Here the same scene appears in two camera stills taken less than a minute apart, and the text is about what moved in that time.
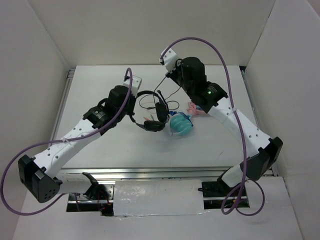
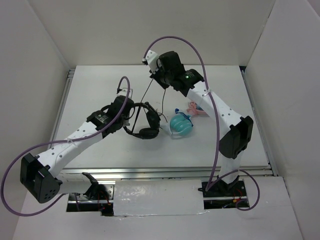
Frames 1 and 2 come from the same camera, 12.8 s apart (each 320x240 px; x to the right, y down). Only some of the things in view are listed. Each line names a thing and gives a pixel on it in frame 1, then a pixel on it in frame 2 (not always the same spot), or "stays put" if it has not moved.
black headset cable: x=154 y=94 -> x=162 y=114
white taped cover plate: x=133 y=198 stays put
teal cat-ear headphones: x=180 y=124 stays put
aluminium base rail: x=106 y=173 stays put
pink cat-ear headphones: x=192 y=109 stays put
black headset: x=162 y=114 -> x=154 y=120
